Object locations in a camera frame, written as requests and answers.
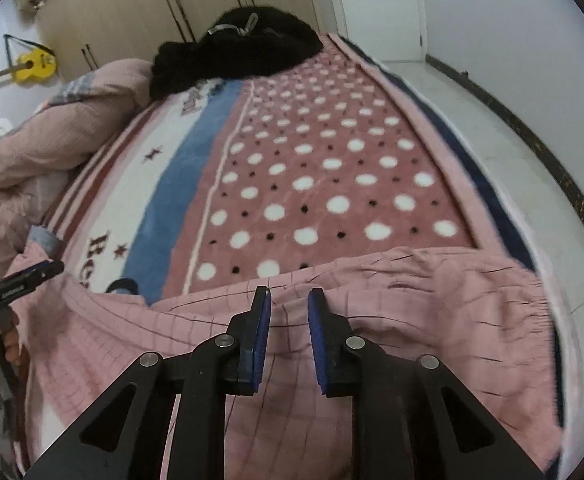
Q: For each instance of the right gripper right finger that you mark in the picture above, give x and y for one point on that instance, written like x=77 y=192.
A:
x=335 y=368

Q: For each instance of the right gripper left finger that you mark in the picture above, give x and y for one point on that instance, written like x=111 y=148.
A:
x=250 y=329

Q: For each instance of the pink checked pants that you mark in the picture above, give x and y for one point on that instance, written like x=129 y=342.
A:
x=482 y=314

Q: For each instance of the black clothing pile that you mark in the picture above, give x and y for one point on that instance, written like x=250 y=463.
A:
x=244 y=42

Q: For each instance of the grey blue folded cloth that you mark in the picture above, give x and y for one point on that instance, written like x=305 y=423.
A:
x=46 y=240

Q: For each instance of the pink quilted duvet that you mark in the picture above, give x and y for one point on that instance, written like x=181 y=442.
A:
x=36 y=158

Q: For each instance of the patterned fleece bed blanket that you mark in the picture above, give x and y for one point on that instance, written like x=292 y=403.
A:
x=245 y=180

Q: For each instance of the yellow toy guitar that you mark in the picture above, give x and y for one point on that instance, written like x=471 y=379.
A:
x=38 y=64

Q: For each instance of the beige wardrobe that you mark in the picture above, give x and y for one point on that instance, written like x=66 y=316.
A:
x=86 y=34

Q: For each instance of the white door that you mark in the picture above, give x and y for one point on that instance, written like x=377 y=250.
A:
x=389 y=30

